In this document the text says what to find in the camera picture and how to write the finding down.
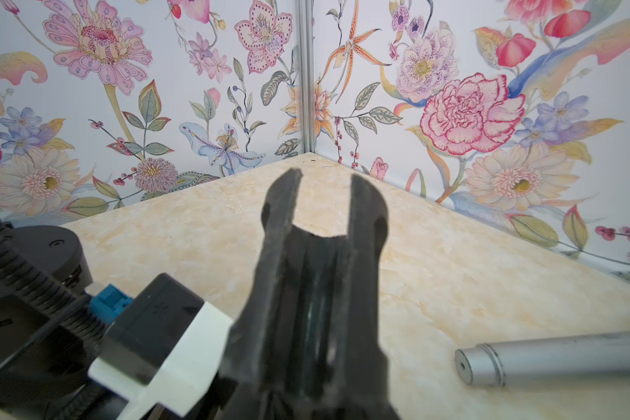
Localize silver microphone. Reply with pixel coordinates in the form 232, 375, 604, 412
454, 331, 630, 388

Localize left aluminium corner post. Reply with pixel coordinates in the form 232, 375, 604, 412
295, 0, 316, 152

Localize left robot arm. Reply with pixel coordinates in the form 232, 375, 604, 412
0, 219, 132, 419

